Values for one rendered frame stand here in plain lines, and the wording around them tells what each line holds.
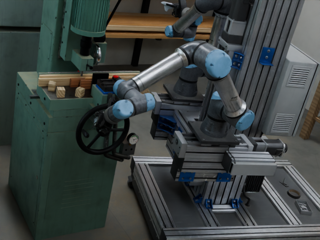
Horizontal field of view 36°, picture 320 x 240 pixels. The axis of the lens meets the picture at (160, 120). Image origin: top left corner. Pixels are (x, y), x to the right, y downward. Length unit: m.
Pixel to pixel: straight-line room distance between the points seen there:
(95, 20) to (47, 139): 0.65
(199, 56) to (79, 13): 0.66
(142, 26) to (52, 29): 2.36
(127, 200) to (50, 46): 1.20
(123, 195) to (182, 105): 0.79
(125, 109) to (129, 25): 3.04
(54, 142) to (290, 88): 1.33
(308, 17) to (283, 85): 2.98
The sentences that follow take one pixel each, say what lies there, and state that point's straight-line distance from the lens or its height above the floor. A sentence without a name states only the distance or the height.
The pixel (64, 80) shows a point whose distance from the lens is 2.65.
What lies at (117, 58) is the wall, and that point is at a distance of 5.61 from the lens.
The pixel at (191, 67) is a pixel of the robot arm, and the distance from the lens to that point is 2.98.
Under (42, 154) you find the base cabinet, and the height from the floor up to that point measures 0.57.
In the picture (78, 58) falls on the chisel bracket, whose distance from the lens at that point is 2.63.
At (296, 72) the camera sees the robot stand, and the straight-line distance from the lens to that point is 2.85.
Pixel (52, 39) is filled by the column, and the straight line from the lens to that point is 2.77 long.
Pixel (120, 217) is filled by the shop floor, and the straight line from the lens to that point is 3.24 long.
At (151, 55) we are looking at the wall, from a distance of 5.81.
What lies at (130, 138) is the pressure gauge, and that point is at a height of 0.67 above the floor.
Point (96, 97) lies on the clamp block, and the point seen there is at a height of 0.92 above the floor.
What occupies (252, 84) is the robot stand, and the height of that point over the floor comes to 1.06.
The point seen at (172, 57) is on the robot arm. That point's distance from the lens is 2.24.
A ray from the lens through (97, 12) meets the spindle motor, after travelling 2.50.
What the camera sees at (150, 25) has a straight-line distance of 5.11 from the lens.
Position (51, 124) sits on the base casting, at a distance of 2.56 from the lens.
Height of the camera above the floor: 1.98
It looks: 26 degrees down
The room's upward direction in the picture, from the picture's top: 13 degrees clockwise
